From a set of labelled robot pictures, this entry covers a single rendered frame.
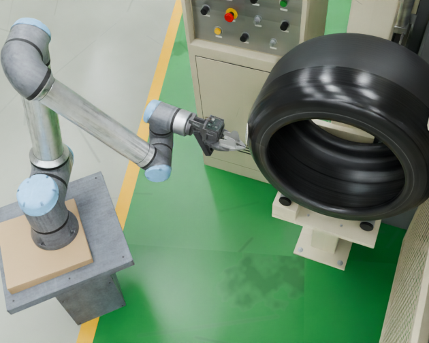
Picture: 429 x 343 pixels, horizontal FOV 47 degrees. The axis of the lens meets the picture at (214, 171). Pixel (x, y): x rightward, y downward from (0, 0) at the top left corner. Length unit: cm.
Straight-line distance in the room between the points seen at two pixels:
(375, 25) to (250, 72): 84
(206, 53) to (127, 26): 187
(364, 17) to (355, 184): 56
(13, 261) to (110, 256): 38
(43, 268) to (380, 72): 141
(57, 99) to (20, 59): 15
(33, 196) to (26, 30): 61
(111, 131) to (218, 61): 85
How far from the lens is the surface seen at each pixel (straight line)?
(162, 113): 173
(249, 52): 226
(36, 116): 180
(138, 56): 379
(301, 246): 264
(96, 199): 219
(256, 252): 263
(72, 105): 157
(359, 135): 187
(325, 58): 136
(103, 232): 209
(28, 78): 152
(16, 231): 218
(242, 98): 241
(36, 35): 162
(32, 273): 204
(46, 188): 190
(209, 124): 167
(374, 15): 157
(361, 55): 136
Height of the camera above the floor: 231
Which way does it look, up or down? 52 degrees down
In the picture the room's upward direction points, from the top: 7 degrees counter-clockwise
